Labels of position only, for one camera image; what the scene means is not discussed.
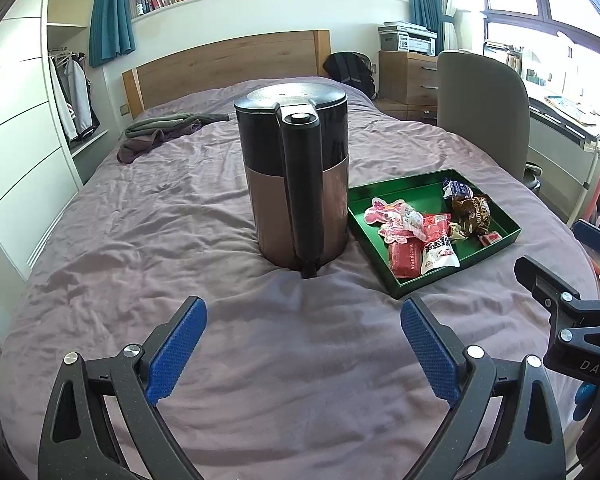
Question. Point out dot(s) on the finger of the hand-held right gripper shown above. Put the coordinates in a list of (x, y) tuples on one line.
[(540, 280), (597, 239)]

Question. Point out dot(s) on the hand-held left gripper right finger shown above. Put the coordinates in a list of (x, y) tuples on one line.
[(430, 355)]

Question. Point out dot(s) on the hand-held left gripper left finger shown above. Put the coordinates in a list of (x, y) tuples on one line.
[(175, 355)]

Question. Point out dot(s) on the small red candy bar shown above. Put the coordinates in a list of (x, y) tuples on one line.
[(491, 238)]

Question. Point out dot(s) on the brown snack wrapper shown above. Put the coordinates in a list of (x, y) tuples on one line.
[(475, 212)]

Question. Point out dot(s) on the small green candy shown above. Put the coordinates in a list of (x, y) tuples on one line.
[(456, 231)]

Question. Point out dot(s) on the red square snack packet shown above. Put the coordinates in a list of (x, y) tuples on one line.
[(405, 260)]

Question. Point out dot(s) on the red and white sausage packet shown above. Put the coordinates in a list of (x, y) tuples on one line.
[(437, 252)]

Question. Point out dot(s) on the blue and white snack packet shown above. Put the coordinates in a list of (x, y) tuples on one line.
[(457, 190)]

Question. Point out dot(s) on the green tray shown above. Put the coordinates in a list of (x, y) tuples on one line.
[(367, 225)]

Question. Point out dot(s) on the pink cartoon character packet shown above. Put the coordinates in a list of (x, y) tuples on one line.
[(387, 215)]

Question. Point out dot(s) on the desk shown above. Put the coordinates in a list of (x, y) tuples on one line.
[(565, 120)]

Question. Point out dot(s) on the bed with purple sheet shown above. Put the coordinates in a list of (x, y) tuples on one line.
[(305, 360)]

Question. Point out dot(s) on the grey chair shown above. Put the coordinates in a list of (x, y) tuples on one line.
[(480, 110)]

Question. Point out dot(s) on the black and copper kettle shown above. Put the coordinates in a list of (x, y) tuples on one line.
[(265, 200)]

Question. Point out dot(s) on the dark purple garment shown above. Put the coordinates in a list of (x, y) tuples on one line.
[(135, 147)]

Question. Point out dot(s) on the wooden dresser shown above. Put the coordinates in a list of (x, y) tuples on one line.
[(405, 80)]

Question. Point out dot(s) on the white wardrobe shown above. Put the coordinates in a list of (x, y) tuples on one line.
[(20, 160)]

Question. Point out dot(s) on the white printer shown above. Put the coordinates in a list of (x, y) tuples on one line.
[(410, 40)]

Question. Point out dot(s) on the hanging clothes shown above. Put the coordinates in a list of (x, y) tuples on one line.
[(75, 95)]

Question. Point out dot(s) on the black backpack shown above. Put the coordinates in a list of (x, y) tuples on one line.
[(350, 72)]

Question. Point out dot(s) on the wooden headboard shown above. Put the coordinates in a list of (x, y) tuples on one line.
[(220, 60)]

